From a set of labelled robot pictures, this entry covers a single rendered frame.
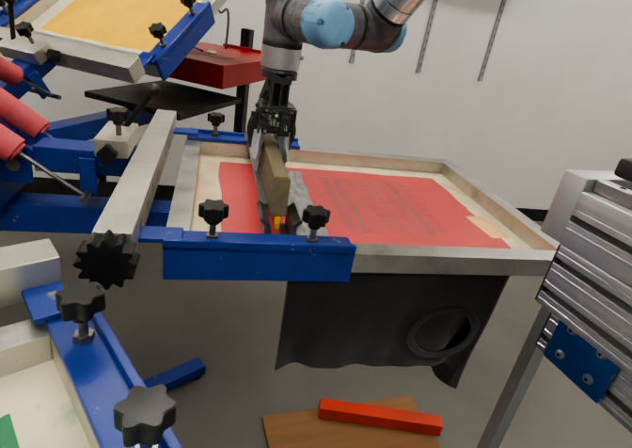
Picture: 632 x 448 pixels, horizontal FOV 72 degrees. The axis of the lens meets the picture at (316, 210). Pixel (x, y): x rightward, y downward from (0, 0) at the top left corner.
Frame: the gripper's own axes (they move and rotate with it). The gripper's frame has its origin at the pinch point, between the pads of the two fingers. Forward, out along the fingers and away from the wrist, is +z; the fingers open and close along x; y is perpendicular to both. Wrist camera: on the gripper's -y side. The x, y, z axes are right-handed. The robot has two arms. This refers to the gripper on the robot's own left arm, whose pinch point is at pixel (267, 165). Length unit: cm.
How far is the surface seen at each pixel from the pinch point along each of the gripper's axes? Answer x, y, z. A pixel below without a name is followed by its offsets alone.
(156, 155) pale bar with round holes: -22.3, 2.6, -1.1
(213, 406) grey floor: -6, -26, 103
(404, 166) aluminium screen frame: 44, -26, 6
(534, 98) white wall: 220, -200, 2
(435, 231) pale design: 36.3, 12.7, 7.7
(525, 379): 77, 14, 53
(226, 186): -8.2, -4.4, 7.5
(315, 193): 12.6, -3.9, 7.6
